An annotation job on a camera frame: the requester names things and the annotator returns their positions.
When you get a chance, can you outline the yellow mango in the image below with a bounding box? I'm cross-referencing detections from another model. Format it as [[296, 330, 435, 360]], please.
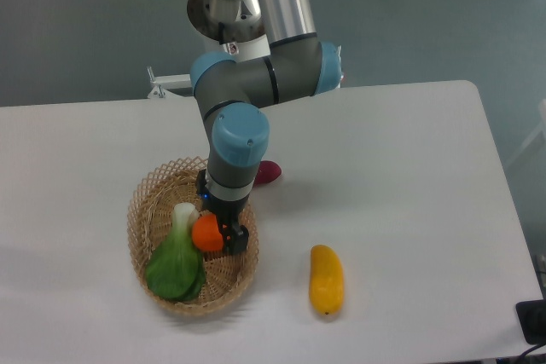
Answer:
[[309, 245, 345, 315]]

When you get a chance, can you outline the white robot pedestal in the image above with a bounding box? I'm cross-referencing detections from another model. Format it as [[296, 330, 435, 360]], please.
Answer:
[[146, 0, 274, 99]]

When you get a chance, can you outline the purple sweet potato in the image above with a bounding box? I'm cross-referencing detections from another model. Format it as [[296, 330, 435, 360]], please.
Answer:
[[253, 160, 282, 186]]

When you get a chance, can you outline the green bok choy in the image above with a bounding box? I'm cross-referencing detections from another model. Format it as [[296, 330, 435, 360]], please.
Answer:
[[145, 202, 206, 302]]

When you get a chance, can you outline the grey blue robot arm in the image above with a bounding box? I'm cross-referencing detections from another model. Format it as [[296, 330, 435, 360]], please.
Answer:
[[187, 0, 342, 254]]

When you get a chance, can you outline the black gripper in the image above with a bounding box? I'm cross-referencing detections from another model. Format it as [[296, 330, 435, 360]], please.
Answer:
[[195, 170, 249, 254]]

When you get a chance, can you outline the black device at edge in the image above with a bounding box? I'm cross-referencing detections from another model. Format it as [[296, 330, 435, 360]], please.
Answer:
[[515, 299, 545, 344]]

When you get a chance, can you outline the woven wicker basket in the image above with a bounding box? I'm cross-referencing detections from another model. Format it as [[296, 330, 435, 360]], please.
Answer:
[[127, 157, 258, 316]]

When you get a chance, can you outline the orange fruit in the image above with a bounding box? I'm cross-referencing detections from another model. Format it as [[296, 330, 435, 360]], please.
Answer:
[[191, 214, 224, 252]]

